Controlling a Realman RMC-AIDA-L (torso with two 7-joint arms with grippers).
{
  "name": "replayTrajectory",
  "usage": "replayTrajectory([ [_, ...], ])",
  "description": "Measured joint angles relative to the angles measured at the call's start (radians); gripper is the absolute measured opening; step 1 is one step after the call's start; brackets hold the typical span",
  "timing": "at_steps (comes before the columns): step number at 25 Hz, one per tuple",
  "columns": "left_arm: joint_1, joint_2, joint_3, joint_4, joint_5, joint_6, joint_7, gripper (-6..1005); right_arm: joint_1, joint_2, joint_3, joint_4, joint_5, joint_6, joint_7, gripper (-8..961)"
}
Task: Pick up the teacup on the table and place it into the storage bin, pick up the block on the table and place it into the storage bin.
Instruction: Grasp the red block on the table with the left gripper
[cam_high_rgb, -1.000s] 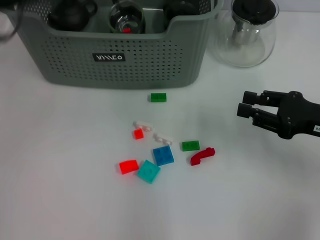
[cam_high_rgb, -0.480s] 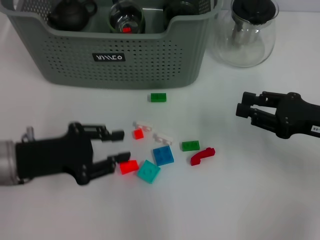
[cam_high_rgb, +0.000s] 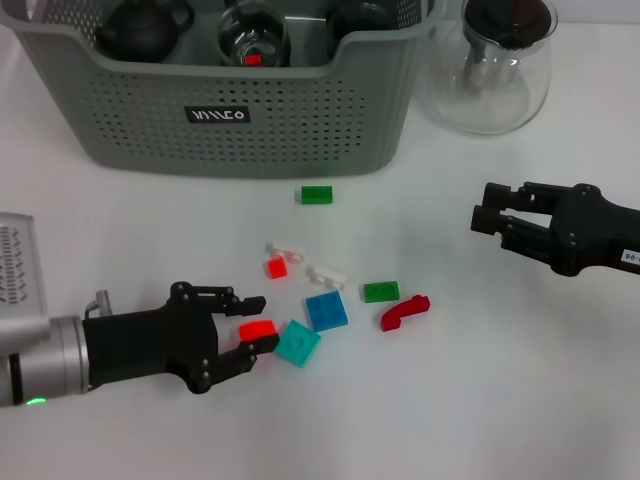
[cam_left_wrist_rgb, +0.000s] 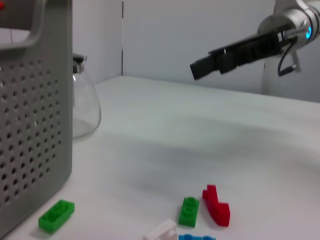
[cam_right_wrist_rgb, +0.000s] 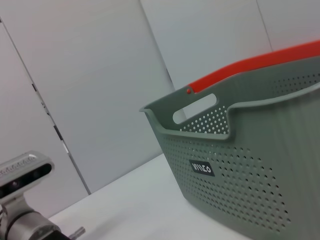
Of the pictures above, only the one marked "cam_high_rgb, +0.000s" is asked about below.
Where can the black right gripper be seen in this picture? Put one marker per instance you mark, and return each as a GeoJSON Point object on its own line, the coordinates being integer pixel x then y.
{"type": "Point", "coordinates": [595, 235]}

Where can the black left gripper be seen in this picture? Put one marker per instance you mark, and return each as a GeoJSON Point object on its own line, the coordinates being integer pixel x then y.
{"type": "Point", "coordinates": [150, 345]}

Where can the glass teacup black base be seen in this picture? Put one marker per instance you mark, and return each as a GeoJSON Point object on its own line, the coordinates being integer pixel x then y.
{"type": "Point", "coordinates": [255, 35]}
{"type": "Point", "coordinates": [357, 22]}

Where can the tiny red slope brick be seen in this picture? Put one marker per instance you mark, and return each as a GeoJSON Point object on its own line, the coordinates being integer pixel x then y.
{"type": "Point", "coordinates": [253, 59]}

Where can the grey perforated storage bin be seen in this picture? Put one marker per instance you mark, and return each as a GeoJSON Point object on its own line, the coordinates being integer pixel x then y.
{"type": "Point", "coordinates": [150, 140]}

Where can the teal square toy brick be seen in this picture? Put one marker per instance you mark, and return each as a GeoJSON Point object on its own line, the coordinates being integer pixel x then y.
{"type": "Point", "coordinates": [300, 345]}

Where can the small red square brick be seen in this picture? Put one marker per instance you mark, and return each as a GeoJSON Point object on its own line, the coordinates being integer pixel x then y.
{"type": "Point", "coordinates": [276, 268]}

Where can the blue square toy brick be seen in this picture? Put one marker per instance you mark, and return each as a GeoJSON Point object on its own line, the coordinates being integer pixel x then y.
{"type": "Point", "coordinates": [326, 311]}

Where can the white toy brick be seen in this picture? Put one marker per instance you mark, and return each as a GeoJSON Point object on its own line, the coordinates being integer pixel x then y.
{"type": "Point", "coordinates": [327, 277]}
{"type": "Point", "coordinates": [285, 248]}

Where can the glass carafe black lid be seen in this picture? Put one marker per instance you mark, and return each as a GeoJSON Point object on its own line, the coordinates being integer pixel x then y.
{"type": "Point", "coordinates": [490, 100]}

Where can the green rectangular toy brick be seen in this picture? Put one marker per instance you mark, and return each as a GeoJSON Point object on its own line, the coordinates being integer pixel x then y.
{"type": "Point", "coordinates": [381, 292]}
{"type": "Point", "coordinates": [316, 195]}

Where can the dark red arched brick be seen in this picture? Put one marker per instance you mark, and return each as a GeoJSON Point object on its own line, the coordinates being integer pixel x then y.
{"type": "Point", "coordinates": [400, 314]}

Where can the black clay teapot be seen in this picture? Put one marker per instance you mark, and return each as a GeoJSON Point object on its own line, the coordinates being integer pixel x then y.
{"type": "Point", "coordinates": [140, 30]}

